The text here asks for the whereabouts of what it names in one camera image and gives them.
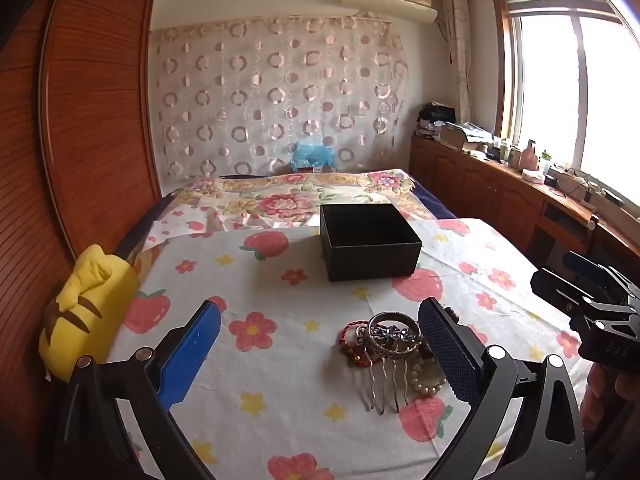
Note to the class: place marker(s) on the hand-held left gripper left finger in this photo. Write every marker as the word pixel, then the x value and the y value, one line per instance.
pixel 192 350

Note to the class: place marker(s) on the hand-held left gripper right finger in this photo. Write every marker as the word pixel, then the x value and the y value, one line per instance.
pixel 447 355

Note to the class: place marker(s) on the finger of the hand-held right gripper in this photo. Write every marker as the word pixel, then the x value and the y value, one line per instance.
pixel 560 287
pixel 582 262

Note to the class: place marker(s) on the silver bangle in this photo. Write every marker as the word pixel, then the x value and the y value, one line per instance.
pixel 395 315

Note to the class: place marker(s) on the metal hair comb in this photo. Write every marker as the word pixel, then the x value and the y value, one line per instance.
pixel 381 349

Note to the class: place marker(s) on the black cardboard box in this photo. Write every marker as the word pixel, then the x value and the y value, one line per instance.
pixel 350 260

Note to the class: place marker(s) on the person's right hand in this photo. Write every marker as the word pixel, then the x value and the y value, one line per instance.
pixel 597 400

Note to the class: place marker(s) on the white power strip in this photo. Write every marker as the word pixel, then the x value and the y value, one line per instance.
pixel 580 180

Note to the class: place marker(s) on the yellow plush toy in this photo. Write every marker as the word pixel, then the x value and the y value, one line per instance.
pixel 95 300

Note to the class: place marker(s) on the row of small bottles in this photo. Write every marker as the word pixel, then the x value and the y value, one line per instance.
pixel 525 155

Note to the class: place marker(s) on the wooden cabinet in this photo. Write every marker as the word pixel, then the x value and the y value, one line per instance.
pixel 475 185

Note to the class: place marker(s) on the dark blue sheet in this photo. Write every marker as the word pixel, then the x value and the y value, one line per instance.
pixel 435 200

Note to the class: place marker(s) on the pile of papers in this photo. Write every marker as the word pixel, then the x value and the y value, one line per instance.
pixel 465 135

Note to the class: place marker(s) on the floral bedsheet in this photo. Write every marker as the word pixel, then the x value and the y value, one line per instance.
pixel 280 200

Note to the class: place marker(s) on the wooden-framed window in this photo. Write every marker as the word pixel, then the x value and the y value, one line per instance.
pixel 545 85

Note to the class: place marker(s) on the black bag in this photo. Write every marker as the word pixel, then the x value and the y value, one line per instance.
pixel 435 112

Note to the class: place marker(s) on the blue plastic bag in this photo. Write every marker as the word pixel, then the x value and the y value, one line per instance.
pixel 312 155

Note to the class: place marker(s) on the pale window curtain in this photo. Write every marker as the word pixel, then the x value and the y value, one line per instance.
pixel 457 50

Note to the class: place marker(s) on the wooden headboard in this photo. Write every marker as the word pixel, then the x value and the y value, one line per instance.
pixel 90 110

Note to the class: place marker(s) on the circle-patterned curtain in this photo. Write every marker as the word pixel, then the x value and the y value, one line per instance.
pixel 275 100

